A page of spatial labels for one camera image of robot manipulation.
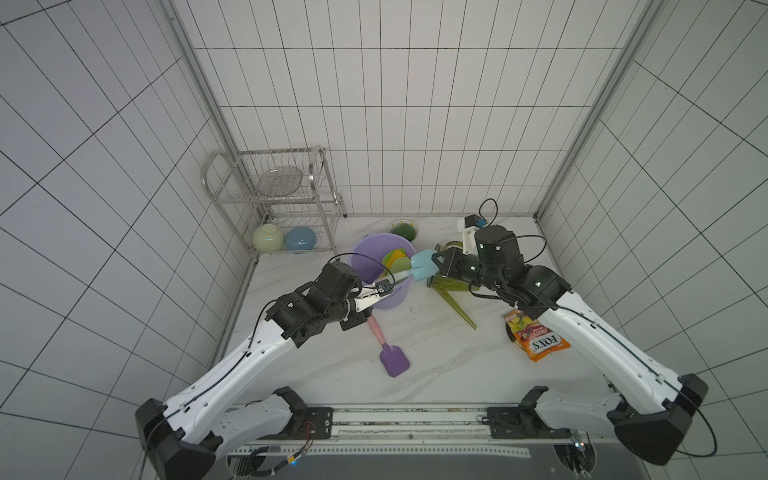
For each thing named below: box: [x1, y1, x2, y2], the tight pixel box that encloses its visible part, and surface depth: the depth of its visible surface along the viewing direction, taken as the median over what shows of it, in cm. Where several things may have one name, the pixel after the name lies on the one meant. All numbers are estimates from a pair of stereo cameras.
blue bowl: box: [285, 226, 317, 251], surface depth 106 cm
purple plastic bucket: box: [351, 232, 417, 309], surface depth 93 cm
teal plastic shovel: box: [409, 249, 440, 282], surface depth 73 cm
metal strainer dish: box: [256, 166, 303, 197], surface depth 96 cm
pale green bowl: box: [252, 224, 285, 252], surface depth 104 cm
